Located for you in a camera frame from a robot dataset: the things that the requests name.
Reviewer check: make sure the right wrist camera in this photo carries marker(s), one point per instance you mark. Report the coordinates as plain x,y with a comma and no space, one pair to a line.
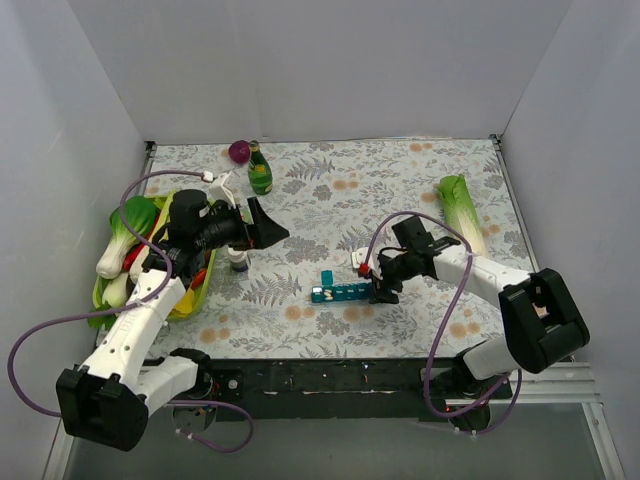
361,260

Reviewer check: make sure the teal weekly pill organizer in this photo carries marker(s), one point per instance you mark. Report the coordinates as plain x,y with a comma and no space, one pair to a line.
329,292

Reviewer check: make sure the small white green vegetable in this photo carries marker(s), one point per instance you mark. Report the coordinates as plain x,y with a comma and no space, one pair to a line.
115,293

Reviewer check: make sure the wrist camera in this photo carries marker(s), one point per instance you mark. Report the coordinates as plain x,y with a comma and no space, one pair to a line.
361,260
218,191

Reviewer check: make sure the red chili pepper toy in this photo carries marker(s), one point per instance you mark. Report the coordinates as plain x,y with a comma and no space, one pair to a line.
134,252

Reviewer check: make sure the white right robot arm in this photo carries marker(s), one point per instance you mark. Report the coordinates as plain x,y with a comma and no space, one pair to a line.
541,321

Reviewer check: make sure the napa cabbage on table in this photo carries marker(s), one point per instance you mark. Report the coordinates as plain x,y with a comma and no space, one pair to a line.
459,211

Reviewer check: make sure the green plastic basket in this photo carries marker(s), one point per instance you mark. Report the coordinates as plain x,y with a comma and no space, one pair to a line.
196,294

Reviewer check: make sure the red onion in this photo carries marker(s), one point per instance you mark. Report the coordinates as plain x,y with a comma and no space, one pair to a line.
239,152

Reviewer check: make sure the green glass bottle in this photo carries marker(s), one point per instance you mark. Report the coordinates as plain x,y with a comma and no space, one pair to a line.
259,171

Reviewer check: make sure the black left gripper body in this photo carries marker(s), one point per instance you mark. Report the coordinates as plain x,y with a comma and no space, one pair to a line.
252,228

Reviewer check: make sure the bok choy toy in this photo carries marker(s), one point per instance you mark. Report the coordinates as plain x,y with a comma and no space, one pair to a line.
140,213

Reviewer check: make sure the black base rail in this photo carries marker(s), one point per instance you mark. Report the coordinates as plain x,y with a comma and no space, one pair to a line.
317,388

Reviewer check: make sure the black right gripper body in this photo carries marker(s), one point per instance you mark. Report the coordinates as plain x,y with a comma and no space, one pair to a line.
379,282

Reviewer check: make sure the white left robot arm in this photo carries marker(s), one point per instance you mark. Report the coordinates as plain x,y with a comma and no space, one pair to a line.
110,397

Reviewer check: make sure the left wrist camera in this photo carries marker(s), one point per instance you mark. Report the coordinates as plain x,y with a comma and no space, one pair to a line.
218,191

